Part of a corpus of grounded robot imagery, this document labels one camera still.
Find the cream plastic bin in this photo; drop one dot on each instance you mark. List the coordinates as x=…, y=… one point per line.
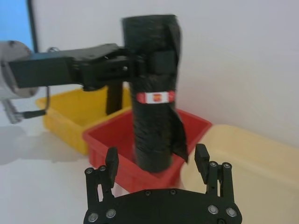
x=252, y=172

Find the black garbage bag roll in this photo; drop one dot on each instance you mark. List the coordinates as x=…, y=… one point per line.
x=151, y=121

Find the yellow plastic bin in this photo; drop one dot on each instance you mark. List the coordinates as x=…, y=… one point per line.
x=67, y=121

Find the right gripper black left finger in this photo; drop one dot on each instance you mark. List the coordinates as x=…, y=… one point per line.
x=111, y=163

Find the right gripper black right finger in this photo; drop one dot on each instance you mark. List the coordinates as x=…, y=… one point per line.
x=202, y=161

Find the blue screen with dark frame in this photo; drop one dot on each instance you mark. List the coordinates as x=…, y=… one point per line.
x=14, y=21

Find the red white paper band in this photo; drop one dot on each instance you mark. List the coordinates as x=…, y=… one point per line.
x=155, y=97

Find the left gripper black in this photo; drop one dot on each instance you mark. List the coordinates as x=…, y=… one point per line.
x=93, y=67

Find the red plastic bin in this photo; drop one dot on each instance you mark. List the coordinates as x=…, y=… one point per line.
x=116, y=149

